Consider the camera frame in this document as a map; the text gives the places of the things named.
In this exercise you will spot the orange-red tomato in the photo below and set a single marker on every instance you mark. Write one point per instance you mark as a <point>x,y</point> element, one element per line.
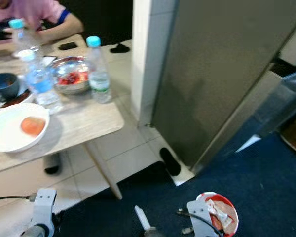
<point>33,126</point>

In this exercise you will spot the dark blue carpet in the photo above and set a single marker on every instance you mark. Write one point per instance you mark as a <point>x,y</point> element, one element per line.
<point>266,187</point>

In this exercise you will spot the grey slipper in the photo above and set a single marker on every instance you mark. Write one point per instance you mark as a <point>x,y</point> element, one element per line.
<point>52,164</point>

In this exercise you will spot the steel bowl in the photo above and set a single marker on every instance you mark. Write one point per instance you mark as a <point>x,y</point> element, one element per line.
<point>71,76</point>

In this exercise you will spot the white floor tape strip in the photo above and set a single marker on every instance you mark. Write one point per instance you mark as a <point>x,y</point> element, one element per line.
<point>143,218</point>

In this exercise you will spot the white sachet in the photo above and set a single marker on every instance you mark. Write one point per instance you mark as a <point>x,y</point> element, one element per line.
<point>218,213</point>

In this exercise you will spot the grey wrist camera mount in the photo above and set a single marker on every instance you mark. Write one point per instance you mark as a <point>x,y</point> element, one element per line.
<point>200,219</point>
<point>43,205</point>

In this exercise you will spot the red black noodle bowl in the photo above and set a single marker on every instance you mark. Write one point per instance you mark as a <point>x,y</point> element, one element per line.
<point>231,207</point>

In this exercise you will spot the grey fridge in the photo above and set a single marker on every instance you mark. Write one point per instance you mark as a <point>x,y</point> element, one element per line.
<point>217,74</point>

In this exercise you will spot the robot right leg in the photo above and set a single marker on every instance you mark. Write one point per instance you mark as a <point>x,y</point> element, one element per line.
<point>153,233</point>

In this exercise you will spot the brown food piece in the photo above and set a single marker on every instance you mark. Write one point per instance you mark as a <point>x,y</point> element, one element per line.
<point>16,99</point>

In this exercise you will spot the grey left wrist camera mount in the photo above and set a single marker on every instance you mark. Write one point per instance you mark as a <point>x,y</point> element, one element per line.
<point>43,205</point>

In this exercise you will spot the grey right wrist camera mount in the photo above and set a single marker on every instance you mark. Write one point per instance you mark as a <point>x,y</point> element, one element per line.
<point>200,219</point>

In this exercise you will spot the light wooden table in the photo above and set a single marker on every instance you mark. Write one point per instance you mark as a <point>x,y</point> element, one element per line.
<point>84,118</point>

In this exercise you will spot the person in pink shirt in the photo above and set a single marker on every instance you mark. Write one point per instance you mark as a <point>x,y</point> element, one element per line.
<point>29,11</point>

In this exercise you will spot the black slipper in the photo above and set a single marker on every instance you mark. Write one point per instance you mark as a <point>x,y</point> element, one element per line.
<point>120,48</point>

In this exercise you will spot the white-capped blue-label water bottle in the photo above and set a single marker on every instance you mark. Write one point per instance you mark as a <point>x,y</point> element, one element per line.
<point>40,86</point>

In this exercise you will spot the teal-capped clear water bottle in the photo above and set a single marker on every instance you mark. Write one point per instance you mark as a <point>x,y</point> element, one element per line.
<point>98,81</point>
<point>23,39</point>

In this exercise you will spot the small white card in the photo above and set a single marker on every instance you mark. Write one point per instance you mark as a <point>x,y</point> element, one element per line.
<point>49,60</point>

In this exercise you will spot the black oval pad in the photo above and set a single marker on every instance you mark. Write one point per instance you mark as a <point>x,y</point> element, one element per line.
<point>170,161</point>

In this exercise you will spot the white bowl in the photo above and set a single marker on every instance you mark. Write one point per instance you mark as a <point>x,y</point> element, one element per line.
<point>7,131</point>

